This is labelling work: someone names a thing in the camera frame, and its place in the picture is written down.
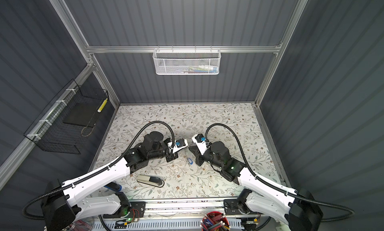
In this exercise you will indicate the grey black stapler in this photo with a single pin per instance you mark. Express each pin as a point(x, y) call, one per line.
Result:
point(151, 181)

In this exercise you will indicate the black wire basket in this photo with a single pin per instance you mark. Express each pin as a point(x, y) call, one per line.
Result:
point(52, 135)

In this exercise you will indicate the white wire mesh basket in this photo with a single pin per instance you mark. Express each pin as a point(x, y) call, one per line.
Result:
point(187, 63)

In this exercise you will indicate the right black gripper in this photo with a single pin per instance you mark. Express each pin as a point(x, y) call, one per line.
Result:
point(199, 160)

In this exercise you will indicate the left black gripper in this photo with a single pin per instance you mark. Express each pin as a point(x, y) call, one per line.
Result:
point(172, 157)

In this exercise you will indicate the yellow marker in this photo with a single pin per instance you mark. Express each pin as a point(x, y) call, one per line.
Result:
point(103, 104)

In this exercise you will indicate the red pencil cup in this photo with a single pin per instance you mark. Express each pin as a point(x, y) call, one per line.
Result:
point(215, 221)

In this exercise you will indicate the black foam pad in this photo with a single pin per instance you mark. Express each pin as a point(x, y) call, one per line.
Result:
point(84, 115)

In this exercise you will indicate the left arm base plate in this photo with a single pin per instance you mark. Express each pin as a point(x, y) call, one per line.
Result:
point(135, 211)

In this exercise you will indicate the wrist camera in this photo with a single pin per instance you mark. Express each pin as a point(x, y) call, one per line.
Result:
point(200, 142)
point(178, 145)

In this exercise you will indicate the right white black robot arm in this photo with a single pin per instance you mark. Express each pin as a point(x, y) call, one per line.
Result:
point(259, 195)

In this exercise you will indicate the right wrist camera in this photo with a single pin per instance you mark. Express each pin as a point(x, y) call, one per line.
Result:
point(200, 142)

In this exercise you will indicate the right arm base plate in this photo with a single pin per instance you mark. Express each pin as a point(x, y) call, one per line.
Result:
point(231, 208)

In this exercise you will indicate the blue key fob with keyring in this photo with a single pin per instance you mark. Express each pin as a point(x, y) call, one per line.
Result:
point(190, 159)

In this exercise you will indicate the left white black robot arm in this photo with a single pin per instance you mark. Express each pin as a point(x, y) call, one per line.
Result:
point(67, 202)

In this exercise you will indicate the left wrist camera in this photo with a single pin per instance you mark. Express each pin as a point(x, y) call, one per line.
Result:
point(178, 145)

